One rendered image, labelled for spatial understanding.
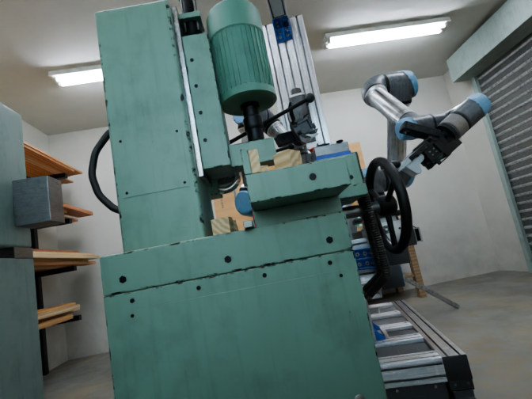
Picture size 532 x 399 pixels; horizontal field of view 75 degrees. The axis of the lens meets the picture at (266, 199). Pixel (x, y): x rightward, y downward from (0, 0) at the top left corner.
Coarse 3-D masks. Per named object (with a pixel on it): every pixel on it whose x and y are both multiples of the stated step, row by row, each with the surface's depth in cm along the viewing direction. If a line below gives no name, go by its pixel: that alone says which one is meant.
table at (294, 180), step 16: (336, 160) 70; (256, 176) 70; (272, 176) 70; (288, 176) 70; (304, 176) 70; (320, 176) 70; (336, 176) 70; (256, 192) 70; (272, 192) 70; (288, 192) 69; (304, 192) 70; (320, 192) 73; (336, 192) 78; (352, 192) 91; (256, 208) 78
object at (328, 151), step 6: (336, 144) 96; (342, 144) 96; (318, 150) 96; (324, 150) 96; (330, 150) 96; (336, 150) 96; (342, 150) 96; (348, 150) 96; (306, 156) 105; (312, 156) 101; (318, 156) 96; (324, 156) 95; (330, 156) 95; (336, 156) 95; (306, 162) 106
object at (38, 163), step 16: (32, 160) 322; (48, 160) 329; (32, 176) 363; (64, 176) 370; (64, 208) 340; (80, 208) 367; (64, 224) 365; (32, 240) 357; (48, 256) 287; (64, 256) 312; (80, 256) 342; (96, 256) 379; (48, 272) 352; (64, 304) 345; (48, 320) 296; (64, 320) 305; (48, 368) 342
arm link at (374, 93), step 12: (372, 84) 140; (384, 84) 142; (372, 96) 137; (384, 96) 132; (384, 108) 129; (396, 108) 123; (408, 108) 121; (396, 120) 121; (408, 120) 113; (420, 120) 113; (432, 120) 113; (396, 132) 119
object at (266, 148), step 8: (240, 144) 102; (248, 144) 102; (256, 144) 102; (264, 144) 102; (272, 144) 102; (232, 152) 101; (240, 152) 101; (264, 152) 101; (272, 152) 101; (232, 160) 101; (240, 160) 101; (264, 160) 101; (272, 160) 101; (232, 168) 101; (240, 168) 103
